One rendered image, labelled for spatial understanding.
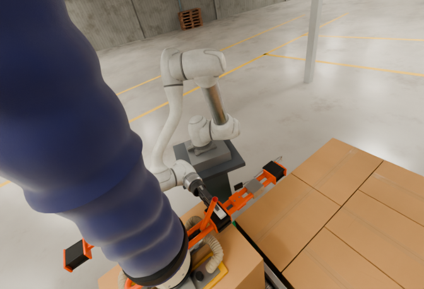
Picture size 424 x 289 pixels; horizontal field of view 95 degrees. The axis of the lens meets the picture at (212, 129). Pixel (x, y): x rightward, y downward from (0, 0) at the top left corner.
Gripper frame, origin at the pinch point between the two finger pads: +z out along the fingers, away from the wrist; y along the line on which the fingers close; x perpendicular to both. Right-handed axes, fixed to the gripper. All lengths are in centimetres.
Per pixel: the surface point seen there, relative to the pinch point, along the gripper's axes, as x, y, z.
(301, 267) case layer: -27, 53, 24
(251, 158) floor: -101, 106, -95
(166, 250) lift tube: 22.9, -20.6, 10.2
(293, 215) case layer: -49, 53, 3
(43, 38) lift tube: 20, -77, 10
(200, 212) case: 4.3, 12.5, -15.0
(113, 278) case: 49, 13, -15
